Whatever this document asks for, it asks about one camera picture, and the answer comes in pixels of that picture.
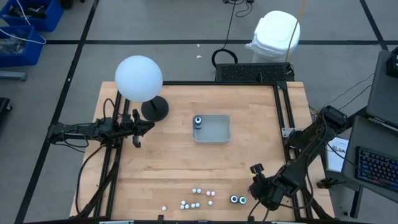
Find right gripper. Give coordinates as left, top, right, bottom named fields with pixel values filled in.
left=248, top=164, right=282, bottom=212

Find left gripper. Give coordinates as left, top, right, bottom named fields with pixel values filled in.
left=123, top=108, right=155, bottom=149

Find grey plastic bin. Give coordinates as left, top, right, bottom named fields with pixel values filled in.
left=192, top=114, right=232, bottom=144

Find white globe lamp black base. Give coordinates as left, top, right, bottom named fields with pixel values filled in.
left=114, top=55, right=170, bottom=123

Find black clamp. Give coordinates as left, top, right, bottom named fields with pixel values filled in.
left=316, top=177, right=346, bottom=190

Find white paper sheet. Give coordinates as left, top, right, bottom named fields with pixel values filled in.
left=325, top=136, right=351, bottom=174

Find backlit black keyboard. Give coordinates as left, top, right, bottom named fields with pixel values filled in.
left=356, top=146, right=398, bottom=192

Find black perforated computer case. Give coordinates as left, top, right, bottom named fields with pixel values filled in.
left=214, top=62, right=295, bottom=83

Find grey desk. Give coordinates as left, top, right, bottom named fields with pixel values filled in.
left=366, top=49, right=398, bottom=129
left=341, top=115, right=398, bottom=205

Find blue plastic storage bin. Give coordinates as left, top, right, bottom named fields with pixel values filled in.
left=0, top=25, right=46, bottom=68
left=0, top=0, right=65, bottom=32

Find grey metal bar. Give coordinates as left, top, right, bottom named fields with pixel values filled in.
left=0, top=70, right=28, bottom=82

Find clear plastic bag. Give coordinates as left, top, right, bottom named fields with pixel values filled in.
left=0, top=37, right=27, bottom=56

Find white trash can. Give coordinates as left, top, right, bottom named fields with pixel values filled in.
left=244, top=10, right=301, bottom=64

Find black parts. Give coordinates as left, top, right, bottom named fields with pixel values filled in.
left=7, top=5, right=47, bottom=19

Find black device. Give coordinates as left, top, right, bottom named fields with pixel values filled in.
left=386, top=46, right=398, bottom=78

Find black aluminium frame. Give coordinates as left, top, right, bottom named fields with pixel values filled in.
left=70, top=80, right=336, bottom=224

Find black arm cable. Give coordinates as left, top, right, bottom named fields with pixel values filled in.
left=75, top=144, right=105, bottom=216

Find thick black looped cable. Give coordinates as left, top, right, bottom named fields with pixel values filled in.
left=211, top=0, right=239, bottom=68

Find thin black cable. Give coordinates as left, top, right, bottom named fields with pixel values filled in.
left=234, top=1, right=253, bottom=18

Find white cable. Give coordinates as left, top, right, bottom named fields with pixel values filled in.
left=0, top=0, right=47, bottom=45

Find yellow hanging cable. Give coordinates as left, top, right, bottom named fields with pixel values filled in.
left=285, top=0, right=308, bottom=62

